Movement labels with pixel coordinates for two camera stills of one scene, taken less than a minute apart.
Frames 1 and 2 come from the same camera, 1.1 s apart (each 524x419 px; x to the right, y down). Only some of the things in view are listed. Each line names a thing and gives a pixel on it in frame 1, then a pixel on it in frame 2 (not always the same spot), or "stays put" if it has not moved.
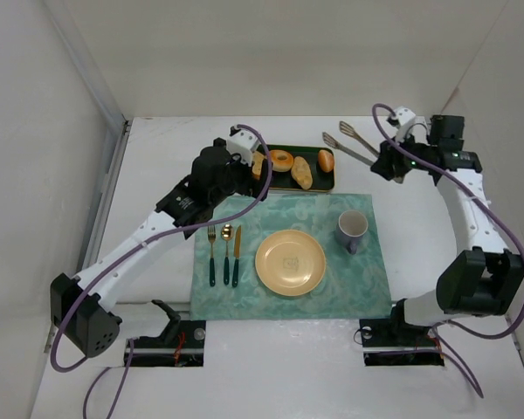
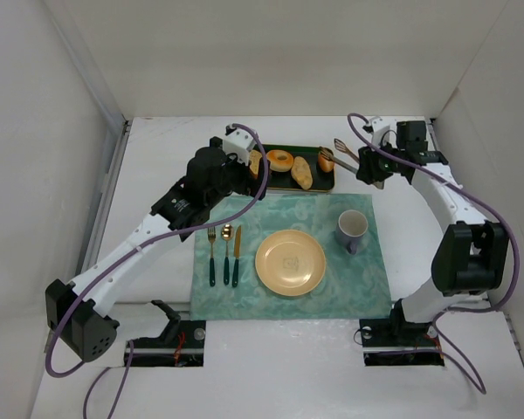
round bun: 326,161 stays put
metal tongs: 348,151 -> 342,147
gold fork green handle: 211,236 stays put
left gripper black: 248,178 stays put
